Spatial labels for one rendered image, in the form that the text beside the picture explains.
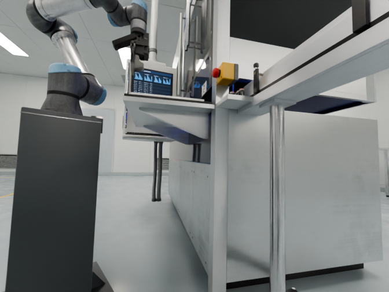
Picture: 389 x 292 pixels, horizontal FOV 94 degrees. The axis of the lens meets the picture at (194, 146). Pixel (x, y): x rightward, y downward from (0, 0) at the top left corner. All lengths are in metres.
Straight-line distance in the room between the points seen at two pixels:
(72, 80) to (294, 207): 1.17
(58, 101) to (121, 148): 5.54
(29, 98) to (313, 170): 7.30
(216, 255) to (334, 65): 0.79
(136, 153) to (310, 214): 5.72
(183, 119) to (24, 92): 6.89
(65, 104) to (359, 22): 0.93
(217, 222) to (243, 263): 0.23
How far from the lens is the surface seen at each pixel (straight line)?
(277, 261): 0.78
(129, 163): 6.37
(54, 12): 1.22
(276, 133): 0.71
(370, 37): 0.51
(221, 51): 0.96
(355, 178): 1.34
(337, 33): 0.56
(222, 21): 1.05
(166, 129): 1.39
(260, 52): 1.06
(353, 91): 1.40
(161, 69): 2.00
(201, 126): 0.92
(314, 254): 1.21
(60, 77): 0.96
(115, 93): 6.77
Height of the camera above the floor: 0.63
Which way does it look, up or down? 4 degrees up
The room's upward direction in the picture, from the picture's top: 1 degrees clockwise
